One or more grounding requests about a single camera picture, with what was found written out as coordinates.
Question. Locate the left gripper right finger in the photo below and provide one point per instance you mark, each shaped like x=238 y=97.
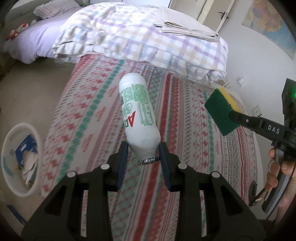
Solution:
x=209 y=208

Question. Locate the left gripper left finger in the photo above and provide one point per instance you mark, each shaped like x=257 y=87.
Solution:
x=77 y=208

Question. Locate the yellow green sponge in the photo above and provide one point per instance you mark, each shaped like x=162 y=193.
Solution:
x=219 y=105

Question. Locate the blue cereal box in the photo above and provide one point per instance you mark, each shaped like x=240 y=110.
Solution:
x=28 y=144

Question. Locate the white green plastic bottle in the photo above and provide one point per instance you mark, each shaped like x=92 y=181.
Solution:
x=141 y=130

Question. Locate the white round trash bin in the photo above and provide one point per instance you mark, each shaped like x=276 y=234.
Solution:
x=12 y=172

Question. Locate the right hand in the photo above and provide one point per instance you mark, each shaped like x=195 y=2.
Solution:
x=280 y=181

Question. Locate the patterned bed sheet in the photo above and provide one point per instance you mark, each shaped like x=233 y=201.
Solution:
x=108 y=101

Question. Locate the white door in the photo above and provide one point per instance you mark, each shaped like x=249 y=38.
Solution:
x=211 y=13

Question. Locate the folded newspaper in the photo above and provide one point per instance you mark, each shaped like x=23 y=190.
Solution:
x=201 y=32

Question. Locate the plaid checkered quilt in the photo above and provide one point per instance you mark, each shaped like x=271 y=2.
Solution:
x=130 y=32

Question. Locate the lavender pillow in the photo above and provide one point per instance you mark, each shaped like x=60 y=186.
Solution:
x=35 y=42

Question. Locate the red white plush toy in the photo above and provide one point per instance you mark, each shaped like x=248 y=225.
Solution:
x=14 y=33

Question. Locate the checkered grey pillow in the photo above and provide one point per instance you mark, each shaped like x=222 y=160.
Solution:
x=54 y=8

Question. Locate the white wall socket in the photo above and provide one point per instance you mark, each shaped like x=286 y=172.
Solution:
x=256 y=112

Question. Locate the wall map poster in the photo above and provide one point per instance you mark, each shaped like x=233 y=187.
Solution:
x=262 y=17

